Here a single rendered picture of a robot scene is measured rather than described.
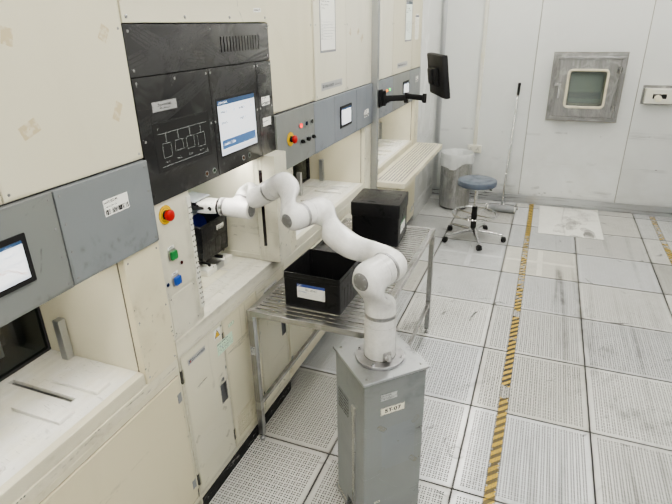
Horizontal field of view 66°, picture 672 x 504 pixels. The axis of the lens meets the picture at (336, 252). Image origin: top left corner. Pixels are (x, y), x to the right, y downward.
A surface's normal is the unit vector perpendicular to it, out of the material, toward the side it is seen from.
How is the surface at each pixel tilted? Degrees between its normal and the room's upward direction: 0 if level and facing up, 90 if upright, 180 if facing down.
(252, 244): 90
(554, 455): 0
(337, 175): 90
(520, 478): 0
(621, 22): 90
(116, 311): 90
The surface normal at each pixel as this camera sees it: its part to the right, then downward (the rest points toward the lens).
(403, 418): 0.40, 0.36
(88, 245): 0.93, 0.13
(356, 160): -0.36, 0.38
